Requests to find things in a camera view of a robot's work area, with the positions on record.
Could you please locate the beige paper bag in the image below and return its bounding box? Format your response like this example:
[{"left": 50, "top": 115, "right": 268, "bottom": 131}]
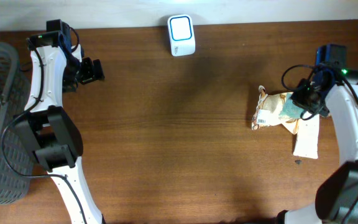
[{"left": 251, "top": 85, "right": 300, "bottom": 134}]

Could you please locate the white cream tube gold cap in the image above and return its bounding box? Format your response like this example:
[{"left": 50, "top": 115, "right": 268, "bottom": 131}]
[{"left": 293, "top": 116, "right": 319, "bottom": 159}]

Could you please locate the white barcode scanner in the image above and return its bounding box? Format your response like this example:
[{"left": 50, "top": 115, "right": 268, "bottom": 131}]
[{"left": 167, "top": 14, "right": 196, "bottom": 57}]

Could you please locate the black camera cable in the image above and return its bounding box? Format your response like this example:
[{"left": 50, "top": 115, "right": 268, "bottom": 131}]
[
  {"left": 280, "top": 63, "right": 326, "bottom": 121},
  {"left": 0, "top": 46, "right": 88, "bottom": 224}
]

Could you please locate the teal wet wipes pack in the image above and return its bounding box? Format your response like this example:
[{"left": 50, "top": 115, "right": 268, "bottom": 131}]
[{"left": 279, "top": 92, "right": 303, "bottom": 119}]

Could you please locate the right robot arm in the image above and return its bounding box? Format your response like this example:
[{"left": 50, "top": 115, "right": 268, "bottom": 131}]
[{"left": 274, "top": 44, "right": 358, "bottom": 223}]

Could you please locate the right black camera cable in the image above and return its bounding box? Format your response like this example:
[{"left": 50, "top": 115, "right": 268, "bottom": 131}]
[{"left": 280, "top": 63, "right": 326, "bottom": 121}]

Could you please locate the left black camera cable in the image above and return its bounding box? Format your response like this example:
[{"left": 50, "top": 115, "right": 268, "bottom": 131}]
[{"left": 0, "top": 46, "right": 88, "bottom": 224}]

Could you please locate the grey plastic mesh basket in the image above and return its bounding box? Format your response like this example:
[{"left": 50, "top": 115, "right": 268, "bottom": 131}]
[{"left": 0, "top": 42, "right": 34, "bottom": 205}]

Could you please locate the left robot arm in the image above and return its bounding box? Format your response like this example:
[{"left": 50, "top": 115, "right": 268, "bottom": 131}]
[{"left": 13, "top": 19, "right": 105, "bottom": 223}]

